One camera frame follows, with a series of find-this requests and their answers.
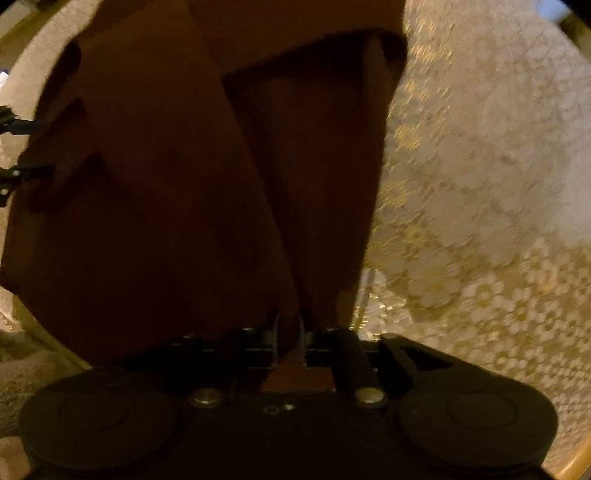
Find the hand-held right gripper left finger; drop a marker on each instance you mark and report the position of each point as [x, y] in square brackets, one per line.
[270, 346]

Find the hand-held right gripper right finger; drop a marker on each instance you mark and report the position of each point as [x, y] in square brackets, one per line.
[314, 346]

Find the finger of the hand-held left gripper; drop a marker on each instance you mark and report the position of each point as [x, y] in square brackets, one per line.
[23, 173]
[18, 123]

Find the maroon garment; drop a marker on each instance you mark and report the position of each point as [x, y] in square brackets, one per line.
[161, 184]

